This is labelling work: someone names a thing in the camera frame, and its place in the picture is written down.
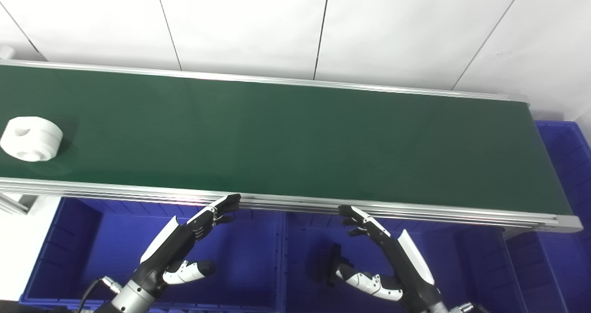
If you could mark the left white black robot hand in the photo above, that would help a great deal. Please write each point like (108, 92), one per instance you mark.
(171, 248)

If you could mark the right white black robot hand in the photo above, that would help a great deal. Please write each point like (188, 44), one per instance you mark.
(401, 267)

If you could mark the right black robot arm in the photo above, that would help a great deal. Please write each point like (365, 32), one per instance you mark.
(450, 307)

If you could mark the white round plastic part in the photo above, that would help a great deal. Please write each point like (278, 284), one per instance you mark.
(30, 138)

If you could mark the grey conveyor end box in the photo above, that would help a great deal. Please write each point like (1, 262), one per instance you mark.
(5, 52)

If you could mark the blue plastic bin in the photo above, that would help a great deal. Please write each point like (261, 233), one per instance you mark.
(466, 271)
(570, 197)
(83, 253)

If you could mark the aluminium conveyor support leg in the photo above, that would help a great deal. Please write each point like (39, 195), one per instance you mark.
(16, 203)

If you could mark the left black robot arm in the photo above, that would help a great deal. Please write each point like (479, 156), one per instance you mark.
(131, 299)

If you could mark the green conveyor belt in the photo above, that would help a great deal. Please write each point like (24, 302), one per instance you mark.
(295, 137)

